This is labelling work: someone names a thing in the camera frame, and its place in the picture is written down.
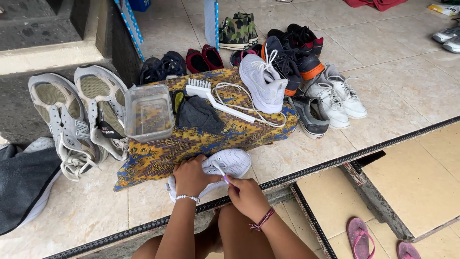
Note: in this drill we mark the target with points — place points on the person's left hand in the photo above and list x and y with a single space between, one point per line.
190 178

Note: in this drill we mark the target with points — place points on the person's right hand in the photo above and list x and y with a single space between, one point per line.
249 199

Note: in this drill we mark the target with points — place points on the person's right fingers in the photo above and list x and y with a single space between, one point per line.
233 181

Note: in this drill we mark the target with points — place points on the person's left fingers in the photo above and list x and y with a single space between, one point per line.
210 177

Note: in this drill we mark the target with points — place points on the purple white toothbrush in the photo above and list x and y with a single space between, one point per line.
220 171

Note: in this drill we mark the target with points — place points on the white mesh sneaker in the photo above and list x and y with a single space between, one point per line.
231 162
264 86

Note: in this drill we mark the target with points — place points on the yellow blue batik cloth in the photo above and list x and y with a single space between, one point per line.
201 144

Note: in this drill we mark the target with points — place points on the person's bare legs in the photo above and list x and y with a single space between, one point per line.
237 237

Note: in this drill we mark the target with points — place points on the dark grey rag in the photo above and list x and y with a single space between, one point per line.
199 115

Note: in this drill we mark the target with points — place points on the black yellow sponge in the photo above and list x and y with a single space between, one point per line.
176 101

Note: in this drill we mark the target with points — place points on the white scrubbing brush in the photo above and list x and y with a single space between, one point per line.
206 92

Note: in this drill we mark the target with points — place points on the clear plastic container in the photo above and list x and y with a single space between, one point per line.
149 115

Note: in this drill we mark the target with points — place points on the white shoelace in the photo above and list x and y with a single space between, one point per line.
230 86

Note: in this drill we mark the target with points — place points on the grey slip-on shoe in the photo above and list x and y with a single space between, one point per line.
312 117

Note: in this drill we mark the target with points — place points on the red flat shoe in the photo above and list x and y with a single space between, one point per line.
212 57
196 62

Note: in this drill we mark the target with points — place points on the navy sandal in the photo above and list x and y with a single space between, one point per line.
173 64
150 70

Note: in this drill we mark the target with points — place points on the black pink shoe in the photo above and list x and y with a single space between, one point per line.
240 55

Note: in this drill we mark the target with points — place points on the navy orange sneaker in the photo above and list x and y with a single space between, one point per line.
309 64
284 66

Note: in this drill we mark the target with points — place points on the white leather sneaker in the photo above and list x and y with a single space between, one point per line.
332 104
348 95

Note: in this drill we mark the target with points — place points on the grey beige running shoe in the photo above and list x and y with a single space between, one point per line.
100 104
66 122

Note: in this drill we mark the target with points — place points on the pink flip-flop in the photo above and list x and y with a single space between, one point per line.
359 237
408 251

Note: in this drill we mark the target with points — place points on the camouflage high-top shoe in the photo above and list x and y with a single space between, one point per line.
233 36
252 28

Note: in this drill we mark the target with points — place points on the black red sneaker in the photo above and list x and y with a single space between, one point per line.
278 35
305 36

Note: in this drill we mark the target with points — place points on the blue dotted board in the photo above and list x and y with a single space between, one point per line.
131 25
212 21

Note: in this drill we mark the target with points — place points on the blue plastic container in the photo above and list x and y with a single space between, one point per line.
140 4

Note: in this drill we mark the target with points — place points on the dark grey towel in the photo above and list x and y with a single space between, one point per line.
23 183

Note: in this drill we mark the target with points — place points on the red cloth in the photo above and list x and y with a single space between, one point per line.
381 3

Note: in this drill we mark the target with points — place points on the grey white sneaker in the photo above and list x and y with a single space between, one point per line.
445 34
453 45

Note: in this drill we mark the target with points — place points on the yellow white plastic packet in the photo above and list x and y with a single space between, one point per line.
444 9

